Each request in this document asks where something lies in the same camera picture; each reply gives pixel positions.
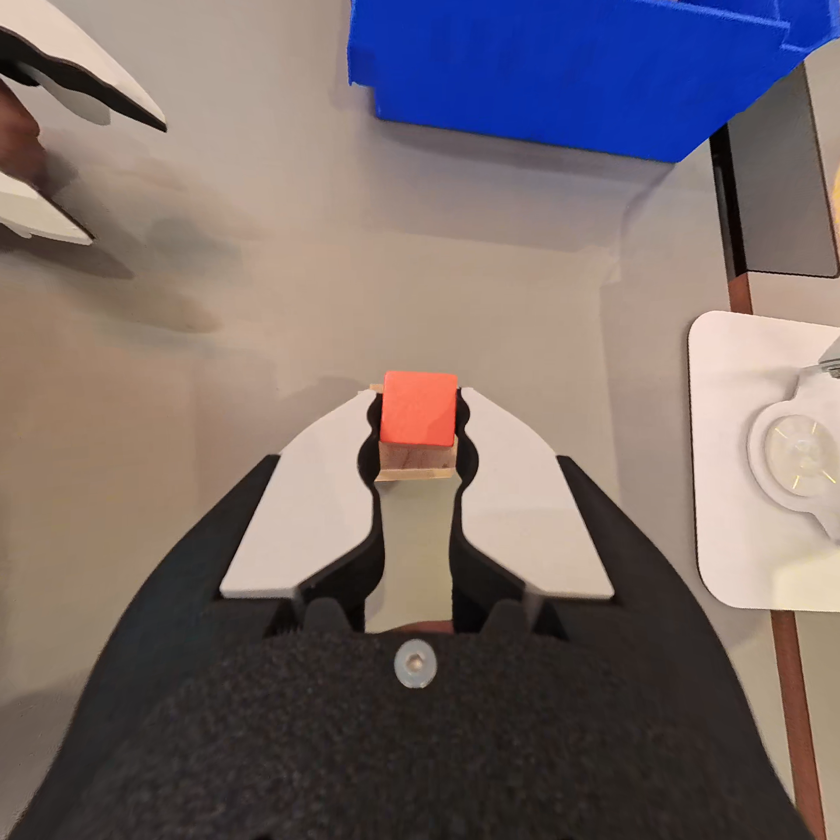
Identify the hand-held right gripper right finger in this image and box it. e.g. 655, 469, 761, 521
451, 388, 616, 605

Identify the red wooden cube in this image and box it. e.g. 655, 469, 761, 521
380, 369, 463, 450

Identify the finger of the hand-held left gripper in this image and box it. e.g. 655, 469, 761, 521
0, 0, 170, 133
0, 171, 97, 248

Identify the medium wooden cube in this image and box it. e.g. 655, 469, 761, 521
376, 439, 460, 483

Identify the white folding stand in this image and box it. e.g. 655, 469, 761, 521
687, 310, 840, 613

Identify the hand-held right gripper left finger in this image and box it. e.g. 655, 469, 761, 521
220, 388, 388, 605

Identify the blue plastic bin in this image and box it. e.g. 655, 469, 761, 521
347, 0, 840, 165

